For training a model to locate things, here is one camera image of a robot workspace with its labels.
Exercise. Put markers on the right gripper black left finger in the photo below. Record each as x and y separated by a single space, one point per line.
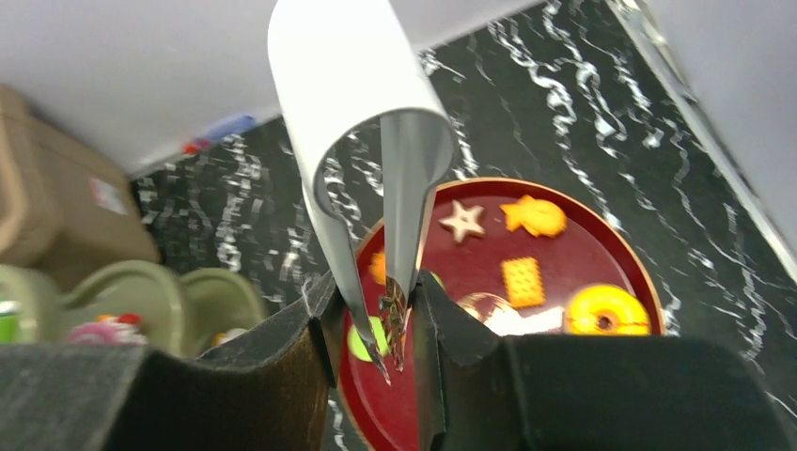
266 389

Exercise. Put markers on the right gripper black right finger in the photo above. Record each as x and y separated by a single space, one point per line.
477 390

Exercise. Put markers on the red round lacquer tray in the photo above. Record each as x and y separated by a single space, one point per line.
589 252

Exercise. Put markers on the green three-tier serving stand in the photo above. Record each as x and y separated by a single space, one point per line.
130 303

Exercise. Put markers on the white plastic tongs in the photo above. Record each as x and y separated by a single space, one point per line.
349 83

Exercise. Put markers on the square yellow cracker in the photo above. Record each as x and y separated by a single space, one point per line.
523 282

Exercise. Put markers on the yellow glazed donut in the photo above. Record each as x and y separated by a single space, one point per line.
605 310

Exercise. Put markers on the orange flower cookie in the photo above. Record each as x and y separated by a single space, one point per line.
377 268

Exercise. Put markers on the star shaped cookie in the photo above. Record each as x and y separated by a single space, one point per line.
463 222

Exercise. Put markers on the fish shaped yellow cookie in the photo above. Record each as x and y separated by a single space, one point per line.
537 217

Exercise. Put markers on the blue red marker pen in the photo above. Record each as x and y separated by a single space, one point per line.
215 134

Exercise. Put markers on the tan plastic toolbox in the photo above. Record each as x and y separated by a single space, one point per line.
66 210

